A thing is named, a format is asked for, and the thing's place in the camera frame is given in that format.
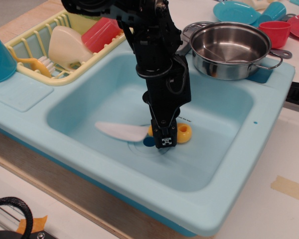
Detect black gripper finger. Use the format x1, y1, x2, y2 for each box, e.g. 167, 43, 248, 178
151, 119, 177, 149

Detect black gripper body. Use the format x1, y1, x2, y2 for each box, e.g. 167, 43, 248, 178
136, 54, 191, 128

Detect white knife yellow handle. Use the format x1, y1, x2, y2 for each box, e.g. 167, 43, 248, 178
95, 121, 192, 143

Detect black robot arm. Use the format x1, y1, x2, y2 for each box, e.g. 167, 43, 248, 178
62, 0, 191, 148

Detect stainless steel pot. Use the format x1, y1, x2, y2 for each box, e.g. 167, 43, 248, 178
189, 22, 283, 80

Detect grey toy faucet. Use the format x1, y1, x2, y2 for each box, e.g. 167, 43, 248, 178
176, 21, 211, 55

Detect light blue toy sink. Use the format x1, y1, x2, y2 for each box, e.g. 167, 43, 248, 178
0, 42, 295, 236

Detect red plastic cup in rack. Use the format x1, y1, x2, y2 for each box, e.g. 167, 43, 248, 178
81, 17, 122, 53

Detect teal plastic plate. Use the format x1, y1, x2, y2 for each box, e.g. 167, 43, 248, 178
213, 1, 261, 24

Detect cream plastic jug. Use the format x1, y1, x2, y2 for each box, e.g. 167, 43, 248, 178
48, 26, 93, 71

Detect red plastic cup right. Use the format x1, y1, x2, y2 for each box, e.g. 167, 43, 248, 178
259, 21, 291, 48

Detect yellow dish brush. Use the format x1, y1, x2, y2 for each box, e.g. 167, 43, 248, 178
8, 47, 55, 78

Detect teal plastic cup right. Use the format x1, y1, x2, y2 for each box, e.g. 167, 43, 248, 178
258, 1, 287, 24

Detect yellow dish rack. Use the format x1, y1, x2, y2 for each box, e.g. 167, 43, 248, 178
5, 10, 126, 86

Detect beige masking tape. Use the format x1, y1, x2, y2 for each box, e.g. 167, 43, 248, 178
271, 176, 299, 200

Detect orange tape piece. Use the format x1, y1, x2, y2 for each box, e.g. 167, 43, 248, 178
16, 215, 48, 234

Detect teal cup upside down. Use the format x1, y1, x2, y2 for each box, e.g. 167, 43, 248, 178
0, 40, 17, 82

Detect grey utensil handle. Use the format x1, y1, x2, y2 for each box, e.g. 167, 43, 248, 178
270, 49, 293, 59

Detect black braided cable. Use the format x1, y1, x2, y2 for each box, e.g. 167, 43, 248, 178
0, 196, 33, 239

